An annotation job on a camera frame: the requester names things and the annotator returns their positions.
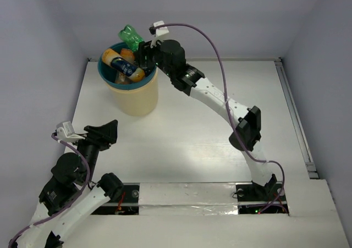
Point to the yellow bottle blue label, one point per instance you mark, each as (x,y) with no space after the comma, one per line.
(113,59)

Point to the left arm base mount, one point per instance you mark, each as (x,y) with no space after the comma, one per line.
(126,205)

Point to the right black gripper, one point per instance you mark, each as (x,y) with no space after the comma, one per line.
(145,49)

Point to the silver taped front rail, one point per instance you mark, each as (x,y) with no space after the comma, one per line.
(187,199)

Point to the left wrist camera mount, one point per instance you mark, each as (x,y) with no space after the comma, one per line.
(65,132)

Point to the aluminium rail right edge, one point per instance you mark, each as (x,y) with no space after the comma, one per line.
(302,141)

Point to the orange bottle white label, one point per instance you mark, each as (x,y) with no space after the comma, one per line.
(121,78)

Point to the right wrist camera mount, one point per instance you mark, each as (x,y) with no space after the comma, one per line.
(158,31)

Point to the green plastic bottle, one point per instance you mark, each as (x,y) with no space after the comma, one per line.
(130,36)

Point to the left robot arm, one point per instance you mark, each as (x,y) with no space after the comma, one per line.
(70,196)

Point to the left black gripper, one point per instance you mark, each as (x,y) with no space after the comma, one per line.
(97,135)

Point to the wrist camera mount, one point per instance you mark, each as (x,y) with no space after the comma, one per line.
(158,31)
(65,132)

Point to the teal and cream bin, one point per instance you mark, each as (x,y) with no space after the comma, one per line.
(137,98)

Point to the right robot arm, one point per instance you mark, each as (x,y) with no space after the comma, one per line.
(245,121)

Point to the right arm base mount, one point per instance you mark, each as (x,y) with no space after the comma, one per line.
(256,199)

